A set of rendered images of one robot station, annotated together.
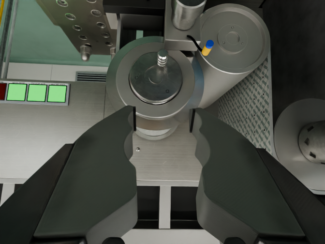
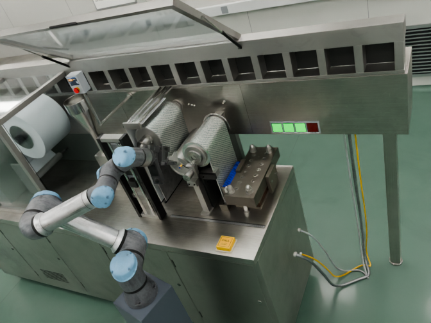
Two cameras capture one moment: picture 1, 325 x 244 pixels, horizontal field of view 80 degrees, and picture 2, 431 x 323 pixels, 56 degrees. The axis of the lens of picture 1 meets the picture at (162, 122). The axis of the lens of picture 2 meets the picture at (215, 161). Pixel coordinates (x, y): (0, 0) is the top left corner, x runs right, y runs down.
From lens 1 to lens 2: 1.72 m
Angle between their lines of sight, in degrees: 40
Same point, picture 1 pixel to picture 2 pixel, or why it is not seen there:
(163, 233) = (196, 59)
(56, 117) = (274, 115)
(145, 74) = (197, 157)
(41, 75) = not seen: outside the picture
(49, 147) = (272, 99)
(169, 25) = (194, 170)
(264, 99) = not seen: hidden behind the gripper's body
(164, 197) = (202, 77)
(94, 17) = (248, 168)
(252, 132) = (167, 136)
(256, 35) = (174, 166)
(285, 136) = (157, 141)
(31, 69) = not seen: outside the picture
